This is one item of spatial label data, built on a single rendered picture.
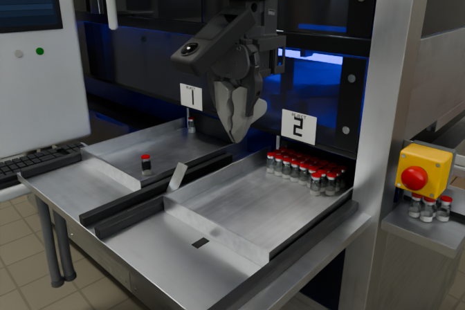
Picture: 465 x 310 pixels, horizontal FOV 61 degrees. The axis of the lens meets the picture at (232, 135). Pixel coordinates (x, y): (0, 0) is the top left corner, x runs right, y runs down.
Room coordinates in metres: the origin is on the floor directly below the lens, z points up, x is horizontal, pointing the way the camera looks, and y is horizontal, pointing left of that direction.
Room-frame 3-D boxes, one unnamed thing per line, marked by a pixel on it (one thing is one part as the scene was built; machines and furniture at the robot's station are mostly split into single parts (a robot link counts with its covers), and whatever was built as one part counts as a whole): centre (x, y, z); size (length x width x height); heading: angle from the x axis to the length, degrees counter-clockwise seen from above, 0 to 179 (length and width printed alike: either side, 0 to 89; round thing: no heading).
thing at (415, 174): (0.60, -0.31, 0.99); 0.04 x 0.04 x 0.04; 47
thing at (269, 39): (0.55, -0.02, 1.24); 0.09 x 0.08 x 0.12; 137
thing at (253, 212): (0.72, -0.08, 0.90); 0.34 x 0.26 x 0.04; 138
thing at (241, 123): (0.54, -0.03, 1.13); 0.06 x 0.03 x 0.09; 137
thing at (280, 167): (0.80, -0.15, 0.90); 0.18 x 0.02 x 0.05; 48
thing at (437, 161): (0.63, -0.34, 0.99); 0.08 x 0.07 x 0.07; 137
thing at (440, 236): (0.65, -0.38, 0.87); 0.14 x 0.13 x 0.02; 137
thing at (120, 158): (0.95, 0.17, 0.90); 0.34 x 0.26 x 0.04; 137
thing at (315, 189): (0.74, -0.18, 0.90); 0.02 x 0.02 x 0.05
